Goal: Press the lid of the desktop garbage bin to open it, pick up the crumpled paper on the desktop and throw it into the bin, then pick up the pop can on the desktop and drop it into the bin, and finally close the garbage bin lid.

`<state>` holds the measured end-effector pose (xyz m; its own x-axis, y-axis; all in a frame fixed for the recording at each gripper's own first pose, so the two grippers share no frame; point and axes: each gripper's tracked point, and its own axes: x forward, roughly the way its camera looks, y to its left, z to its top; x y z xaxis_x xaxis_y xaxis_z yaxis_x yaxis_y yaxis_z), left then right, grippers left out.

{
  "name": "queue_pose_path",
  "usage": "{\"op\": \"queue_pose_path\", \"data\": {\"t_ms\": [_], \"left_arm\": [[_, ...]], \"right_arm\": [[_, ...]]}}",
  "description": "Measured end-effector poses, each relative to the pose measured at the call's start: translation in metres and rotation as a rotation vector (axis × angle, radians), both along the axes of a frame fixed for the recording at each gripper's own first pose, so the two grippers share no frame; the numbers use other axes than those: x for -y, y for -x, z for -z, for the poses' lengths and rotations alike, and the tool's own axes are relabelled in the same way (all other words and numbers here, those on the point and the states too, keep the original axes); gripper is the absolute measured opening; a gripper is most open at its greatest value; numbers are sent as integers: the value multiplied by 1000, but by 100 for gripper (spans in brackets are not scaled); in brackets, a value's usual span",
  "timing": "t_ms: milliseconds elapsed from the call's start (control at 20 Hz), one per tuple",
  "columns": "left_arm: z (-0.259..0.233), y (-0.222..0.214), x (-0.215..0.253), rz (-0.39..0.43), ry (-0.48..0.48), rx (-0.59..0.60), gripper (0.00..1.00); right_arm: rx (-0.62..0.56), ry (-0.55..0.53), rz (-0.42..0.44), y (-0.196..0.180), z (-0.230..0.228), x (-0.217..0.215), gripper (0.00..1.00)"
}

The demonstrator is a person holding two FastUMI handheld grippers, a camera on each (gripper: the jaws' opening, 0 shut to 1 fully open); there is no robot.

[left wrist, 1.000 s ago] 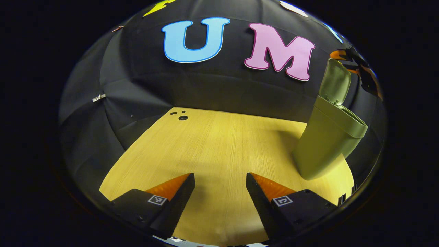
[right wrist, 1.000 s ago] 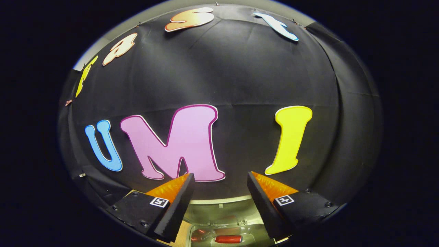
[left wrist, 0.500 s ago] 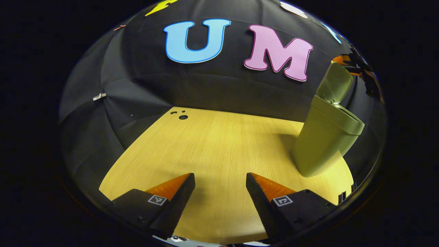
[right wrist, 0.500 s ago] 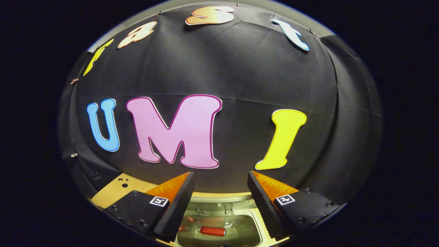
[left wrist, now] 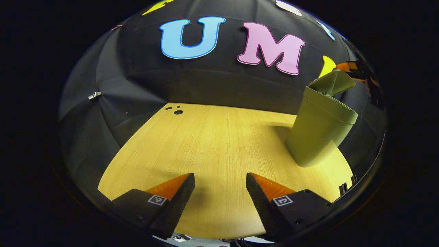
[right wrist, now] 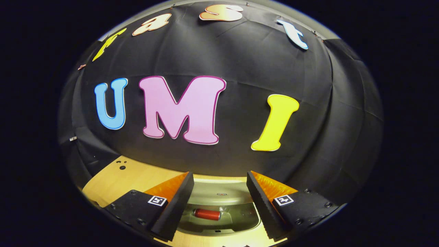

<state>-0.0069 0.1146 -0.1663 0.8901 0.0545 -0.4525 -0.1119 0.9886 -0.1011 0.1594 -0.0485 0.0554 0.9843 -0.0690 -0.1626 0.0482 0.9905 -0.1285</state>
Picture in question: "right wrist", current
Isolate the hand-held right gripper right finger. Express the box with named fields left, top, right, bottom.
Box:
left=246, top=170, right=339, bottom=241

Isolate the green desktop garbage bin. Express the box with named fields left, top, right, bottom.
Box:
left=177, top=174, right=266, bottom=237

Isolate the orange pop can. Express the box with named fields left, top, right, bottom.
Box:
left=193, top=208, right=222, bottom=221

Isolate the black backdrop cloth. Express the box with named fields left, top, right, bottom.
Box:
left=58, top=2, right=384, bottom=206

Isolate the wooden desktop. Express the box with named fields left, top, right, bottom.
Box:
left=82, top=155, right=288, bottom=247

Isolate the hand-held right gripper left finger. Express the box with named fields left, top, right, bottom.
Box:
left=104, top=171, right=195, bottom=242

